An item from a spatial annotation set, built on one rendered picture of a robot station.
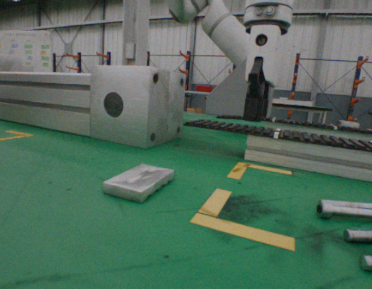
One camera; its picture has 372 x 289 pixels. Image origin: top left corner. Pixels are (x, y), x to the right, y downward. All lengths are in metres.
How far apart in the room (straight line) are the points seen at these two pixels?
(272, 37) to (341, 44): 7.86
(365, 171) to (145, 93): 0.24
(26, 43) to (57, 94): 6.05
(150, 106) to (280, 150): 0.15
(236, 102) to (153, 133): 0.56
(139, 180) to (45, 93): 0.27
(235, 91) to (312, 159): 0.58
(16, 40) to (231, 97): 6.04
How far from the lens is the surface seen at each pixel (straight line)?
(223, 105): 0.83
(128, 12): 4.15
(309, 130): 0.46
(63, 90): 0.37
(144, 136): 0.28
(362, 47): 8.36
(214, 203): 0.16
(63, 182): 0.19
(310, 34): 8.24
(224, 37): 0.96
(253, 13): 0.47
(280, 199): 0.18
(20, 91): 0.46
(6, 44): 6.72
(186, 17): 1.05
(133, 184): 0.16
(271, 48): 0.43
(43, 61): 6.14
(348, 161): 0.28
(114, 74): 0.31
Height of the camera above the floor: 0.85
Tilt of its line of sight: 12 degrees down
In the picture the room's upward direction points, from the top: 4 degrees clockwise
